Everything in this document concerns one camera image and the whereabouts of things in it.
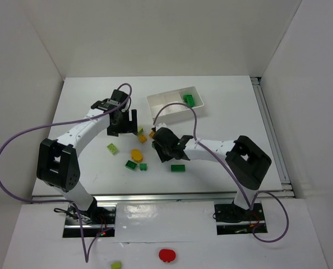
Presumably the aluminium rail front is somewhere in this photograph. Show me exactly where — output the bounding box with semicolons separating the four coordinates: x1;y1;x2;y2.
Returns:
33;190;295;202

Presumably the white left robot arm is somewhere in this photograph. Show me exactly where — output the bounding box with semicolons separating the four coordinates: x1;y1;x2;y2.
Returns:
36;89;137;218

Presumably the dark green rectangular lego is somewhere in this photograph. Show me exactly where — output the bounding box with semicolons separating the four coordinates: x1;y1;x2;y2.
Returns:
125;160;138;171

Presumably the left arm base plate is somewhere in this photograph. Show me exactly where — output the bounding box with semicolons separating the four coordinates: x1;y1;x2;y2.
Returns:
54;205;117;238

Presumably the aluminium rail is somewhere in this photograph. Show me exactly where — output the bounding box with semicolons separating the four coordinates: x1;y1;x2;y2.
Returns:
33;190;295;202
250;77;291;185

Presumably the small yellow square lego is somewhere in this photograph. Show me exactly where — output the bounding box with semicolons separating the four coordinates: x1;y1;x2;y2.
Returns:
138;134;147;143

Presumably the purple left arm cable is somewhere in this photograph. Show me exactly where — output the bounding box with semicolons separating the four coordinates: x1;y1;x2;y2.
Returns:
0;83;133;263

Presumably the yellow oval lego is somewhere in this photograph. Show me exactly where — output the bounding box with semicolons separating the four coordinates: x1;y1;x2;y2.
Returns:
131;149;144;163

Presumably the aluminium rail right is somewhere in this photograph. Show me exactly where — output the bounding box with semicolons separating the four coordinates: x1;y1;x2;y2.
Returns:
250;77;291;185

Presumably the light green curved lego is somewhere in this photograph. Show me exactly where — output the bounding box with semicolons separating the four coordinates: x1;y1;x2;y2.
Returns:
137;127;144;136

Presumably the lime green rectangular lego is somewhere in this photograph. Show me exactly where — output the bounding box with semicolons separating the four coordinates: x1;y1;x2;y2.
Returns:
107;143;118;155

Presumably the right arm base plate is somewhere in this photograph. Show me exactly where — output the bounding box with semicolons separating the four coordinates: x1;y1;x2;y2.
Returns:
212;203;267;235

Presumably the white divided container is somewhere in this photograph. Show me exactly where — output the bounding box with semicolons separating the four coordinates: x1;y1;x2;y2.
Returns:
146;86;204;124

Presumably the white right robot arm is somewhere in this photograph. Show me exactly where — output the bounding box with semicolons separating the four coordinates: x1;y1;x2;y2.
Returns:
151;120;272;211

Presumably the light green lego on ledge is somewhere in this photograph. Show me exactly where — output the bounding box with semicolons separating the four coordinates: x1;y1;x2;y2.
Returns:
110;261;122;269

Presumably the small dark green lego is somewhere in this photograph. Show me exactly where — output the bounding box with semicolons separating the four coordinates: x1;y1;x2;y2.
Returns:
139;163;147;171

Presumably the red round lego piece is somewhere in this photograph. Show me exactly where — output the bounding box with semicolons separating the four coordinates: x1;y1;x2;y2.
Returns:
158;249;177;263

